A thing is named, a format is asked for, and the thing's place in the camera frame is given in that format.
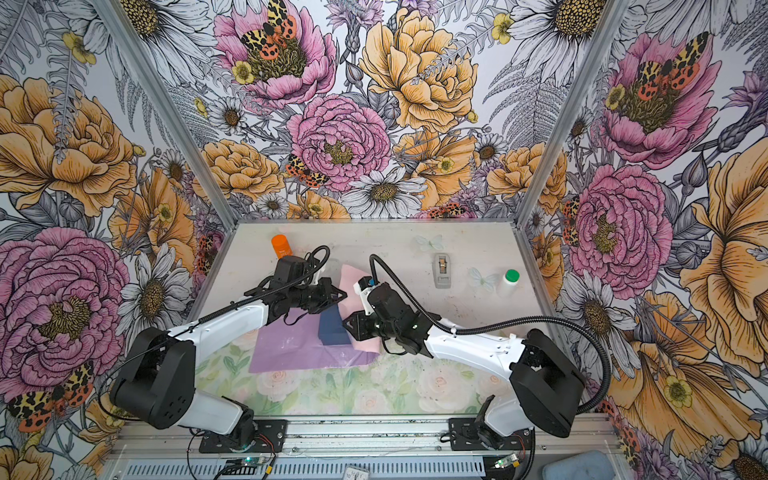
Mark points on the blue-grey cloth pad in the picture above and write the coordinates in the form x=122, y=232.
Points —
x=590, y=465

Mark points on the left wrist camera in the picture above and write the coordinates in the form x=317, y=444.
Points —
x=290, y=268

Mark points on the purple wrapping paper sheet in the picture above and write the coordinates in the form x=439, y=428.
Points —
x=293, y=344

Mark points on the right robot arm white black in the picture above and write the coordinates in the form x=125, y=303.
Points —
x=544, y=387

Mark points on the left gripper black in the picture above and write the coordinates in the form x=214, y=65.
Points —
x=327, y=289

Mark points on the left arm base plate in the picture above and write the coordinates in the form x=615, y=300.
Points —
x=260, y=436

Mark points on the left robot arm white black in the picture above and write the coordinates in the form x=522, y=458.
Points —
x=156, y=384

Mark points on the white bottle green cap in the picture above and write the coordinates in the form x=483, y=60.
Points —
x=508, y=283

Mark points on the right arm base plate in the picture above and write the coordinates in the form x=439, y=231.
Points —
x=466, y=434

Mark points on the grey tape dispenser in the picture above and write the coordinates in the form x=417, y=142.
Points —
x=441, y=271

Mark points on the orange tube bottle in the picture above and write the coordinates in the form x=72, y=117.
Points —
x=281, y=246

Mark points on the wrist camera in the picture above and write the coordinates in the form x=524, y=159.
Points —
x=290, y=268
x=363, y=288

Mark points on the white slotted cable duct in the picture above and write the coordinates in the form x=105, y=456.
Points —
x=385, y=467

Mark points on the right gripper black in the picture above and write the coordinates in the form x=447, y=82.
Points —
x=357, y=322

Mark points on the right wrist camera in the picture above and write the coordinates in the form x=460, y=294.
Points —
x=363, y=288

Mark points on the dark blue gift box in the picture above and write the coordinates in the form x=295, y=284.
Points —
x=331, y=331

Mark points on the aluminium front rail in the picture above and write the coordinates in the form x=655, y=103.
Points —
x=358, y=436

